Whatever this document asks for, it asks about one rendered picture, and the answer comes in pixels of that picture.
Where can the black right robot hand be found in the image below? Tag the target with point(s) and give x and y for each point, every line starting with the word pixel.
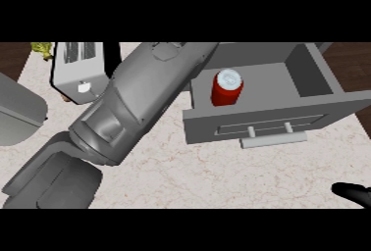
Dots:
pixel 357 192

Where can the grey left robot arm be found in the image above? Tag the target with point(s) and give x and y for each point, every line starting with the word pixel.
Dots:
pixel 131 94

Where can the grey open drawer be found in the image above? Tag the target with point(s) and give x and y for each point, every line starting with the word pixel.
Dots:
pixel 271 78

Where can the red can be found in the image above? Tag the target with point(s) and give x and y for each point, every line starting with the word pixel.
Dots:
pixel 227 93

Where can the white toaster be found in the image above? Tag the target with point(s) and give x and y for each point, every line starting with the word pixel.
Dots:
pixel 78 73

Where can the grey rounded appliance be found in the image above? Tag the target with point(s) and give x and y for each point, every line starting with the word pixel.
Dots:
pixel 20 114

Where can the yellow-green leafy vegetable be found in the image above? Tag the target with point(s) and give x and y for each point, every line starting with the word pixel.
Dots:
pixel 42 49

